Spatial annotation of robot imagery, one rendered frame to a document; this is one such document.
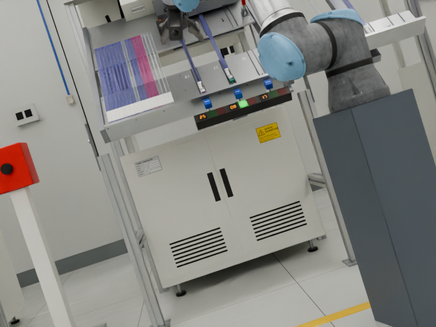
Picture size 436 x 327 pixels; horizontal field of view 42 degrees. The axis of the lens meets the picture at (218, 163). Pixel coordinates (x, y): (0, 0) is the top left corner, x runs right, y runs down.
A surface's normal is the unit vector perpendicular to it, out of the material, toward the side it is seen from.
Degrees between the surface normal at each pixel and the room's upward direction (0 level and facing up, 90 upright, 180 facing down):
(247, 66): 42
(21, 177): 90
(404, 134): 90
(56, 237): 90
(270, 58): 97
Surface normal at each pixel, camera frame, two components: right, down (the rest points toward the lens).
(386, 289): -0.89, 0.30
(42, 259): 0.07, 0.03
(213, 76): -0.18, -0.68
